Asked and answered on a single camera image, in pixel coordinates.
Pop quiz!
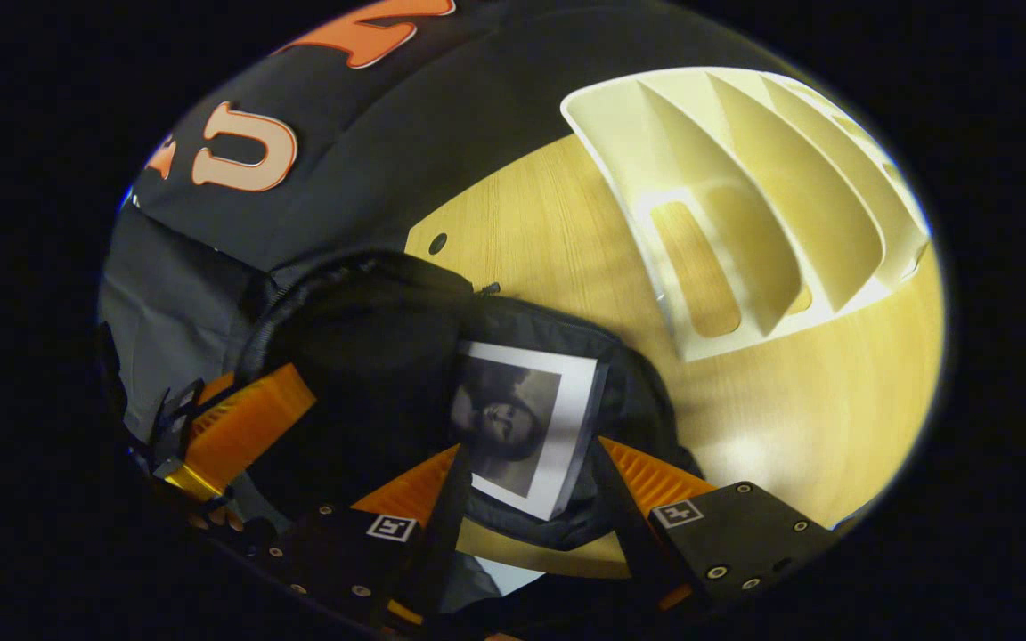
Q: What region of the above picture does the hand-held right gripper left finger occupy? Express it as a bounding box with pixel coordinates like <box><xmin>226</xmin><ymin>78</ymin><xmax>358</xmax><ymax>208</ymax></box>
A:
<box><xmin>250</xmin><ymin>443</ymin><xmax>475</xmax><ymax>631</ymax></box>

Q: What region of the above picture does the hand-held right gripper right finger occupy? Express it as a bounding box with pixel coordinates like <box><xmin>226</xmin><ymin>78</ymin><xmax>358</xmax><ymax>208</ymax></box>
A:
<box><xmin>588</xmin><ymin>435</ymin><xmax>843</xmax><ymax>617</ymax></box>

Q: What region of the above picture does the grey portrait cover book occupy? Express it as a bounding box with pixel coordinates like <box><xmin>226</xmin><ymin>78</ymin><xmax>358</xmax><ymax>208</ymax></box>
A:
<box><xmin>449</xmin><ymin>341</ymin><xmax>610</xmax><ymax>522</ymax></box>

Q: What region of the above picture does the black schoolbag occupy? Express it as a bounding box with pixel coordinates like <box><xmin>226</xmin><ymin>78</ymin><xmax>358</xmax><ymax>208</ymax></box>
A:
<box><xmin>237</xmin><ymin>251</ymin><xmax>705</xmax><ymax>553</ymax></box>

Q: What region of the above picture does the white plastic bookshelf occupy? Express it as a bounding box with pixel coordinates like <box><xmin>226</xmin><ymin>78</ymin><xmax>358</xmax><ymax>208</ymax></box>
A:
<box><xmin>559</xmin><ymin>67</ymin><xmax>932</xmax><ymax>361</ymax></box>

